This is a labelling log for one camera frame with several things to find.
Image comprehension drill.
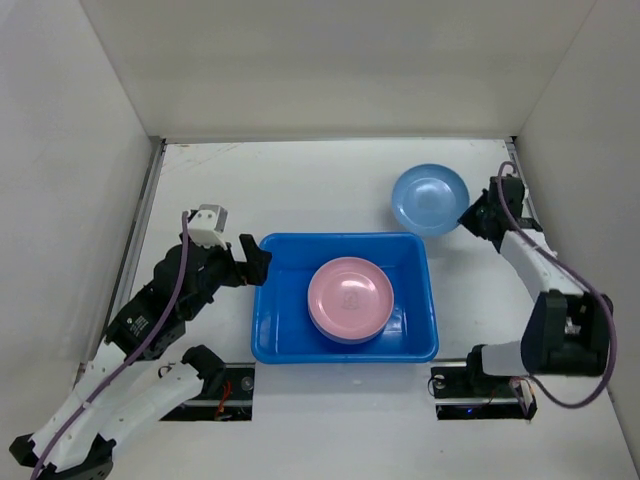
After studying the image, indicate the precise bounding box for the pink plate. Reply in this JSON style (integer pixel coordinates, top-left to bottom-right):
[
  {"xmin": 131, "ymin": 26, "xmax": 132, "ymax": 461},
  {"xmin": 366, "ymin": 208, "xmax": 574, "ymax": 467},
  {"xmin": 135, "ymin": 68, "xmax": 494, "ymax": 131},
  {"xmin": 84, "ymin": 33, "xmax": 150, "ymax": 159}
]
[{"xmin": 307, "ymin": 257, "xmax": 394, "ymax": 335}]

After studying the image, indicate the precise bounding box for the purple plate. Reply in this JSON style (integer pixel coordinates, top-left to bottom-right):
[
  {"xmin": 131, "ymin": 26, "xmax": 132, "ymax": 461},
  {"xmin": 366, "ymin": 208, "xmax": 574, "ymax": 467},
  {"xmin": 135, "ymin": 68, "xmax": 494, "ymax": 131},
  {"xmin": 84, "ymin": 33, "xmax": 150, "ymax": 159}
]
[{"xmin": 312, "ymin": 320, "xmax": 386, "ymax": 345}]

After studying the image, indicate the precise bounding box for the aluminium rail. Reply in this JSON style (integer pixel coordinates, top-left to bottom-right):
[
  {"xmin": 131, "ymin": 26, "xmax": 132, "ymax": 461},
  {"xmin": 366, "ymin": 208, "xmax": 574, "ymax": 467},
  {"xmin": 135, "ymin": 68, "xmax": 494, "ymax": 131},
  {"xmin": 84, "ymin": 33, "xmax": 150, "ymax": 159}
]
[
  {"xmin": 98, "ymin": 136, "xmax": 167, "ymax": 341},
  {"xmin": 504, "ymin": 135, "xmax": 556, "ymax": 256}
]

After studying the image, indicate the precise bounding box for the right aluminium rail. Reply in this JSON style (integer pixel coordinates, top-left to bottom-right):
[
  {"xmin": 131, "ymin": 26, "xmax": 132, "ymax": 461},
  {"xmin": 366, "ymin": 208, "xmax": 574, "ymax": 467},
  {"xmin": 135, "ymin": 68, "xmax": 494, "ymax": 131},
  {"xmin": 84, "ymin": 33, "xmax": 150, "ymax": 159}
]
[{"xmin": 504, "ymin": 135, "xmax": 556, "ymax": 256}]

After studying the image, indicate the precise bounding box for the blue plastic bin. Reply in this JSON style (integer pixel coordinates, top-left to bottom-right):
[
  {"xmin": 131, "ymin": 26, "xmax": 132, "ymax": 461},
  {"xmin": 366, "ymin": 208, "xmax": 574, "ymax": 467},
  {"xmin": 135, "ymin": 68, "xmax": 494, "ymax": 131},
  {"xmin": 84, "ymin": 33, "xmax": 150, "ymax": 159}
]
[{"xmin": 251, "ymin": 232, "xmax": 439, "ymax": 364}]

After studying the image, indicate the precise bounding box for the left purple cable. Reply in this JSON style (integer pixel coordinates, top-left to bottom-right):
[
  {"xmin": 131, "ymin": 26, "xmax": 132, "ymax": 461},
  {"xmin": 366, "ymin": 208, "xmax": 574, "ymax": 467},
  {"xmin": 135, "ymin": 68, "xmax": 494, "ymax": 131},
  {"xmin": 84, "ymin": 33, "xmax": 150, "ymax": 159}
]
[{"xmin": 29, "ymin": 209, "xmax": 194, "ymax": 480}]

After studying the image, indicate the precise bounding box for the left aluminium rail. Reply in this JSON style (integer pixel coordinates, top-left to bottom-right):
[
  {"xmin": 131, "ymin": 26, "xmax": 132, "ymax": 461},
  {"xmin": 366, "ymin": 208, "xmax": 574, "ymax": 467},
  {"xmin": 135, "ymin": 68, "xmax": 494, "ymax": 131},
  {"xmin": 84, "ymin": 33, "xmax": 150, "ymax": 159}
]
[{"xmin": 98, "ymin": 136, "xmax": 167, "ymax": 341}]

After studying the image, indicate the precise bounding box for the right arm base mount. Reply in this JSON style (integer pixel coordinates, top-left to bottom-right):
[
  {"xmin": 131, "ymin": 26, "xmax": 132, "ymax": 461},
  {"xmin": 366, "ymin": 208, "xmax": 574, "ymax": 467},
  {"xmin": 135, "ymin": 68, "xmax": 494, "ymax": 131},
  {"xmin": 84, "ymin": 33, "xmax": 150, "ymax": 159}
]
[{"xmin": 427, "ymin": 361, "xmax": 538, "ymax": 421}]

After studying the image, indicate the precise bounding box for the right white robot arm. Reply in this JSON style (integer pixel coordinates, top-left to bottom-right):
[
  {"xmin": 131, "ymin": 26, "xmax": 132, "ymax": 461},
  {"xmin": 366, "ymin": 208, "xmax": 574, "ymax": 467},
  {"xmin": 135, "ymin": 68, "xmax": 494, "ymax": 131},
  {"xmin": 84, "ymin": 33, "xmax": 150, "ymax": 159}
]
[{"xmin": 458, "ymin": 175, "xmax": 612, "ymax": 395}]

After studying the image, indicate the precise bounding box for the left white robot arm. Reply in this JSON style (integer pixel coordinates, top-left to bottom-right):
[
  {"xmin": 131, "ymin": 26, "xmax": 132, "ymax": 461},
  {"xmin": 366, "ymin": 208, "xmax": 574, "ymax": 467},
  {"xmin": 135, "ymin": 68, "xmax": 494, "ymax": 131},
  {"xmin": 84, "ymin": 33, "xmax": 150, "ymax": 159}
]
[{"xmin": 10, "ymin": 234, "xmax": 272, "ymax": 479}]

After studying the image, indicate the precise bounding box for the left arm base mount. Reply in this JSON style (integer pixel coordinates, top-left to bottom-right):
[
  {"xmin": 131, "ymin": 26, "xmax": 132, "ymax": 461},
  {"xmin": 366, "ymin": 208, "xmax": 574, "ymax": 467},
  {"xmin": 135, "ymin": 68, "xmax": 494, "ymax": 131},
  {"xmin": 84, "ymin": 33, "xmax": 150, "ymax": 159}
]
[{"xmin": 162, "ymin": 363, "xmax": 255, "ymax": 422}]

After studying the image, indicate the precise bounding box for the blue plate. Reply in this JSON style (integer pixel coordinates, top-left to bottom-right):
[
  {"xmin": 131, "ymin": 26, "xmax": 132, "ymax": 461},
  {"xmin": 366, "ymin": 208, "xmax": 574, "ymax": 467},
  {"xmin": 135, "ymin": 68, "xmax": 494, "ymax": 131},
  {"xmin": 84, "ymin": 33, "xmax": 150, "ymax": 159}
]
[{"xmin": 391, "ymin": 164, "xmax": 470, "ymax": 237}]

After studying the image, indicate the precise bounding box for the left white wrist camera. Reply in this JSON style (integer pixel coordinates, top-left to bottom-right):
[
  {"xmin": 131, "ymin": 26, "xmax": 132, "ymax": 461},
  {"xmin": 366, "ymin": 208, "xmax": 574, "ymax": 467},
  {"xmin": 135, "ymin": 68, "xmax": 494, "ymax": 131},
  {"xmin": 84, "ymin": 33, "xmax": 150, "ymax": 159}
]
[{"xmin": 183, "ymin": 204, "xmax": 229, "ymax": 250}]

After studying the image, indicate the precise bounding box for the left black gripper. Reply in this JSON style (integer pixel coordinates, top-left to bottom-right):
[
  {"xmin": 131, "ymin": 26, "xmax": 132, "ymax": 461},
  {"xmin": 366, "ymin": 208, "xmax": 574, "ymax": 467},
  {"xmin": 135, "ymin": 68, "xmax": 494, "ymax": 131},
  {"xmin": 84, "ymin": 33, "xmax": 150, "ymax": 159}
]
[{"xmin": 184, "ymin": 229, "xmax": 273, "ymax": 320}]

